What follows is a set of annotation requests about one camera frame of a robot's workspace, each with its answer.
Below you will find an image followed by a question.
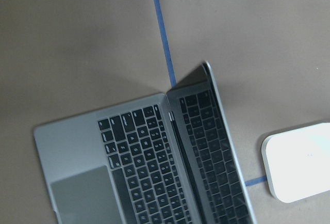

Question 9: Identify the silver grey laptop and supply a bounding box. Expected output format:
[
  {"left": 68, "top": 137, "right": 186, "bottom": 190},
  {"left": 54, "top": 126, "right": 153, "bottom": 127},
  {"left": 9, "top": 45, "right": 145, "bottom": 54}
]
[{"left": 34, "top": 62, "right": 256, "bottom": 223}]

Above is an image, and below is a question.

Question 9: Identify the white desk lamp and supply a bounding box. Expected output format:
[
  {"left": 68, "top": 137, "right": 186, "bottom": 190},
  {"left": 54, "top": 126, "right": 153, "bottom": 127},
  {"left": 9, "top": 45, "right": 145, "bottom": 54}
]
[{"left": 261, "top": 122, "right": 329, "bottom": 203}]

